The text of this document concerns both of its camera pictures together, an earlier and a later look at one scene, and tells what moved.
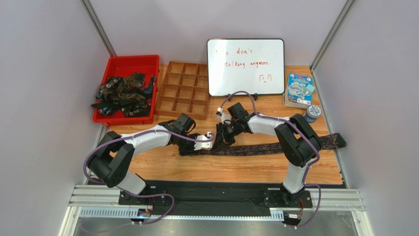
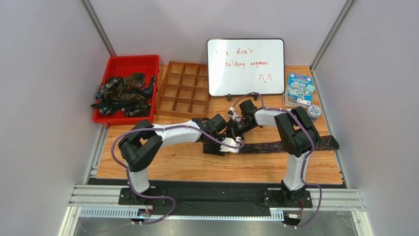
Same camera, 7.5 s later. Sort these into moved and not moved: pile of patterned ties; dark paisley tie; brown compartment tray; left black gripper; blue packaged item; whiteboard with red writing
Moved: dark paisley tie; left black gripper
Not moved: blue packaged item; whiteboard with red writing; pile of patterned ties; brown compartment tray
